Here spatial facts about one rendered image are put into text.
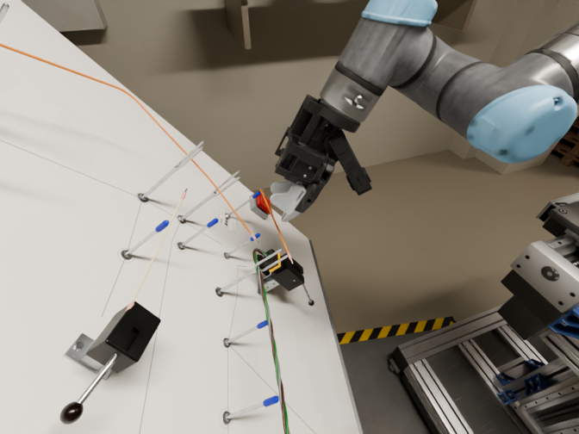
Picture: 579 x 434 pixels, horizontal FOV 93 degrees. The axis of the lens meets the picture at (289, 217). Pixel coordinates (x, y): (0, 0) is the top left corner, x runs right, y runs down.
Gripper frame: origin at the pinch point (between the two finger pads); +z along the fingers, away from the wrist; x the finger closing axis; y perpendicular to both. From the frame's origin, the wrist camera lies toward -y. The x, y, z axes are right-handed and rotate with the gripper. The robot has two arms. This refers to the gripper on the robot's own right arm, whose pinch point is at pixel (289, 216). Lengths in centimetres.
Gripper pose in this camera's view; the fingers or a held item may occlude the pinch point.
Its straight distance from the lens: 50.5
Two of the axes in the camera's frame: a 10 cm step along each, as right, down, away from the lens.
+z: -4.6, 7.3, 5.1
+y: -8.9, -3.5, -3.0
